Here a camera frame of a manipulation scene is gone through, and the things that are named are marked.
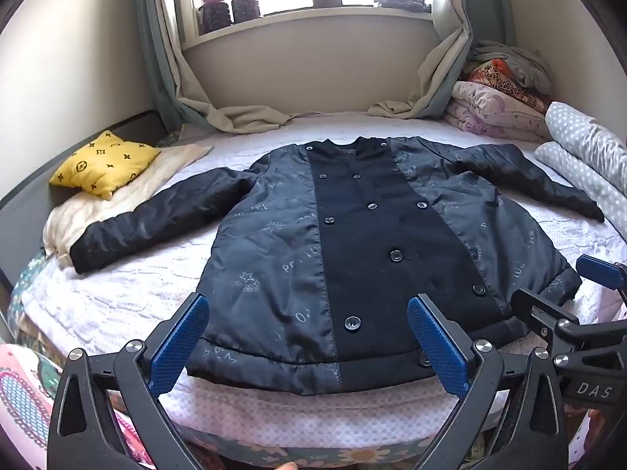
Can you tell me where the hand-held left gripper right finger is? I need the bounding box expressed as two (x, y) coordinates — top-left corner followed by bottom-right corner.
(406, 294), (576, 470)

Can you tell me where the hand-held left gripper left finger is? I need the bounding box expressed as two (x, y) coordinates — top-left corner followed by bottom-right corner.
(46, 293), (211, 470)

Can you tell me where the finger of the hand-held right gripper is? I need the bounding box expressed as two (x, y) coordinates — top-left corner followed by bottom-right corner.
(575, 253), (627, 304)
(511, 288), (585, 353)

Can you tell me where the dark navy buttoned jacket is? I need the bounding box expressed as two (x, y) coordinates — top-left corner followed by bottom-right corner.
(70, 136), (605, 398)

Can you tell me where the white dotted quilted bed cover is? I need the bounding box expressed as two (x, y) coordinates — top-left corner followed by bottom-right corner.
(20, 110), (627, 451)

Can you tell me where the grey polka dot bolster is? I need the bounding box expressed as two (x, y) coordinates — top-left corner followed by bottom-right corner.
(545, 101), (627, 183)
(533, 141), (627, 228)

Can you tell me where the green daisy print bedsheet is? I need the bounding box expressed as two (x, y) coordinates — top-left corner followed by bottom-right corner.
(7, 249), (627, 470)

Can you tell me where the pink cartoon print cloth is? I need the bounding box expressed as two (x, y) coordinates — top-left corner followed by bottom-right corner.
(0, 343), (154, 470)

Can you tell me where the yellow patterned pillow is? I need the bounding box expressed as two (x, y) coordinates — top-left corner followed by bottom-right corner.
(49, 130), (162, 201)

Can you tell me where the orange leopard print cloth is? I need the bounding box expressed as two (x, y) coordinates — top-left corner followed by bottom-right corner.
(464, 59), (550, 109)

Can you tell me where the grey crumpled cloth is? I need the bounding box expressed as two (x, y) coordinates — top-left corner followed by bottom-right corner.
(471, 39), (553, 97)

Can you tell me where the cream curtain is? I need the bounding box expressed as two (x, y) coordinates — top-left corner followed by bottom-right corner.
(156, 0), (295, 134)
(367, 0), (477, 119)

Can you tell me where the grey-green curtain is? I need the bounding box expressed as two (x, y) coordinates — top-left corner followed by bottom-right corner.
(134, 0), (212, 134)
(458, 0), (517, 46)

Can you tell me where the dark jar with purple lid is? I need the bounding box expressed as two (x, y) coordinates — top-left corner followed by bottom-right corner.
(198, 0), (232, 34)
(230, 0), (261, 24)

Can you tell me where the dark round tray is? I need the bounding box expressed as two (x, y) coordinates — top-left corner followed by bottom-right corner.
(373, 0), (428, 13)

